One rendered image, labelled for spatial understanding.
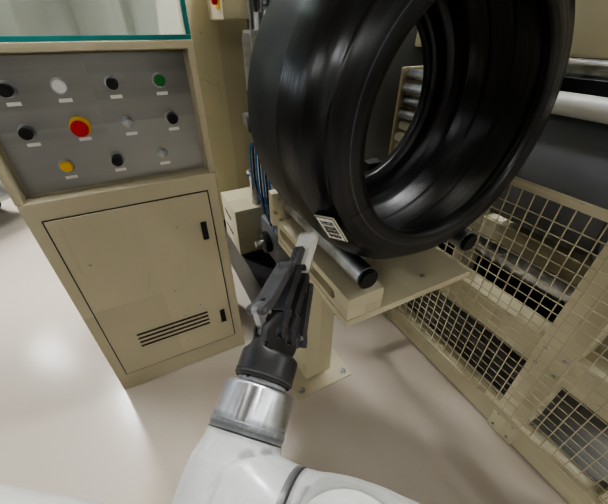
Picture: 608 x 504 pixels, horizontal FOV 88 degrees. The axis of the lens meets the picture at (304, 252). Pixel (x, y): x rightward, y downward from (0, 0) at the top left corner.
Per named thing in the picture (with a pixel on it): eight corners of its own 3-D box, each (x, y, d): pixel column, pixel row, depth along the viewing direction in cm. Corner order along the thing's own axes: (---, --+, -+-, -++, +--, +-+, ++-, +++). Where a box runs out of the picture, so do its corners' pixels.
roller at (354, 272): (282, 202, 84) (297, 195, 85) (287, 216, 87) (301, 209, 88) (358, 278, 59) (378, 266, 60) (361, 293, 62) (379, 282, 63)
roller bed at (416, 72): (386, 162, 113) (401, 66, 96) (417, 156, 119) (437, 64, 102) (427, 182, 99) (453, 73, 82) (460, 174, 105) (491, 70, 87)
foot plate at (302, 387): (274, 353, 154) (274, 350, 153) (322, 333, 164) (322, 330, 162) (298, 400, 134) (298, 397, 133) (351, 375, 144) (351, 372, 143)
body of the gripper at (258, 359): (218, 369, 39) (245, 301, 43) (256, 388, 45) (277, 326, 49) (267, 379, 35) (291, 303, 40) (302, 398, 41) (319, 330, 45)
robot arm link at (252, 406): (239, 431, 42) (254, 385, 45) (296, 450, 38) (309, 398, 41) (192, 417, 36) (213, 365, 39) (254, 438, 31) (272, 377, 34)
